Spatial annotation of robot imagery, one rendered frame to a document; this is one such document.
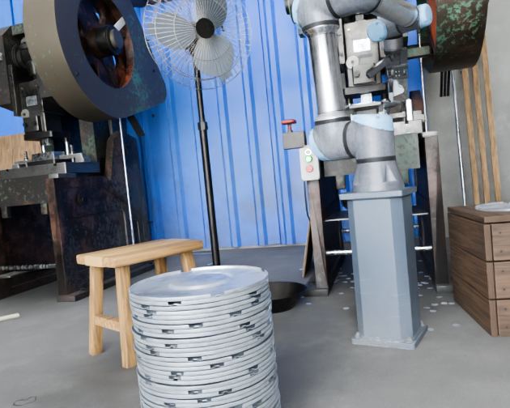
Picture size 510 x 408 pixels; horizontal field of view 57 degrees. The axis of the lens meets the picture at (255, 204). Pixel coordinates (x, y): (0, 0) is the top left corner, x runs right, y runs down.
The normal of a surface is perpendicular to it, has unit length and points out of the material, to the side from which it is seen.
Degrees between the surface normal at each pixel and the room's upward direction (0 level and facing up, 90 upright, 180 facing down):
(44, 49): 106
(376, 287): 90
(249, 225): 90
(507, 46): 90
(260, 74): 90
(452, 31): 139
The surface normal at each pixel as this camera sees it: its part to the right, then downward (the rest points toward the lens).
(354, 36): -0.26, 0.07
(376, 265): -0.51, 0.10
